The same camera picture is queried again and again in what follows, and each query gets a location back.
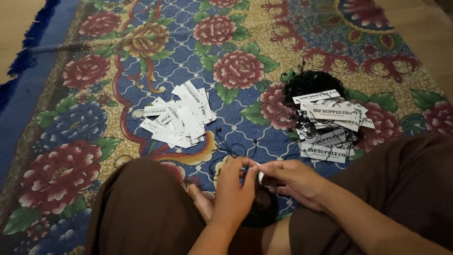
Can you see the floral patterned rug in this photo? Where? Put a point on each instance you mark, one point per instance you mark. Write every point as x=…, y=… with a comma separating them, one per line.
x=240, y=124

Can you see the person's right leg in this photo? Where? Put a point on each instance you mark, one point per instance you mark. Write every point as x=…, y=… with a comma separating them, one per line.
x=403, y=177

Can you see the pile of plain white tags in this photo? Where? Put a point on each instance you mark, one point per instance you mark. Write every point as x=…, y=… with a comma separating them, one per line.
x=187, y=120

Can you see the person's leg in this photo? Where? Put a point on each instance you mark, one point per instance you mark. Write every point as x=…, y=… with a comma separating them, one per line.
x=141, y=212
x=403, y=177

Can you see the person's right hand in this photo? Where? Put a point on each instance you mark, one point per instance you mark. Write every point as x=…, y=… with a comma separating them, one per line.
x=300, y=184

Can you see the person's bare foot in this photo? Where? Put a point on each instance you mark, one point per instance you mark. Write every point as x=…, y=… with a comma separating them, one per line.
x=201, y=202

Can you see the single white paper tag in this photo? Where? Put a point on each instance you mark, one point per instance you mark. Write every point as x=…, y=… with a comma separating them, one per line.
x=261, y=176

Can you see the person's left hand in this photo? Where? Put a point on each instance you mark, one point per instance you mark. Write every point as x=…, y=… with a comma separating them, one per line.
x=231, y=198

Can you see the person's left leg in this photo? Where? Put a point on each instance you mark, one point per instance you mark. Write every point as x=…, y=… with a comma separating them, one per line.
x=141, y=212

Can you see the pile of strung white tags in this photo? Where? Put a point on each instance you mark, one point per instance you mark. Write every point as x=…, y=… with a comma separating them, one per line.
x=327, y=112

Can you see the blue fringed carpet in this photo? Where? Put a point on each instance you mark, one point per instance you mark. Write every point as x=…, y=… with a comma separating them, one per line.
x=21, y=106

